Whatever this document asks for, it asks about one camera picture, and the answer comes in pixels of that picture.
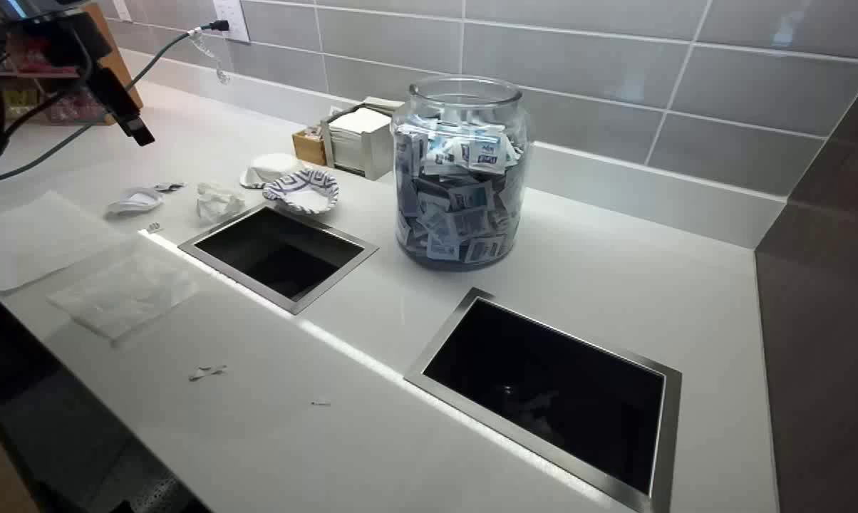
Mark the far square counter opening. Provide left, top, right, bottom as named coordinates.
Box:
left=181, top=209, right=376, bottom=315

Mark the square counter opening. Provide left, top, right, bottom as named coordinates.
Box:
left=405, top=287, right=680, bottom=513
left=181, top=209, right=376, bottom=315

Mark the crumpled white serviette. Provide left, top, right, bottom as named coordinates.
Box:
left=195, top=183, right=244, bottom=225

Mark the near square counter opening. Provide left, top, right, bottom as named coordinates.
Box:
left=405, top=287, right=680, bottom=513

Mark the glass jar of packets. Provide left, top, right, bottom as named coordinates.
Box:
left=393, top=77, right=530, bottom=272

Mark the metal napkin dispenser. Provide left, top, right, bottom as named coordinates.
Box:
left=325, top=105, right=393, bottom=181

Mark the upturned white paper bowl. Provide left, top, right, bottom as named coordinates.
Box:
left=238, top=154, right=299, bottom=191

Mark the white plastic lid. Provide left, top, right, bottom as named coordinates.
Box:
left=106, top=189, right=160, bottom=218

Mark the translucent paper sheet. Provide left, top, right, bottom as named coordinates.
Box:
left=50, top=239, right=205, bottom=342

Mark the large white paper sheet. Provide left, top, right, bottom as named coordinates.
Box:
left=0, top=191, right=123, bottom=293

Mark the black power cable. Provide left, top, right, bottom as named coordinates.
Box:
left=0, top=17, right=234, bottom=195

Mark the wall power outlet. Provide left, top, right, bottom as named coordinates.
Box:
left=214, top=0, right=249, bottom=42

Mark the black camera on mount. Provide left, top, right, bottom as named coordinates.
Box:
left=0, top=0, right=154, bottom=156

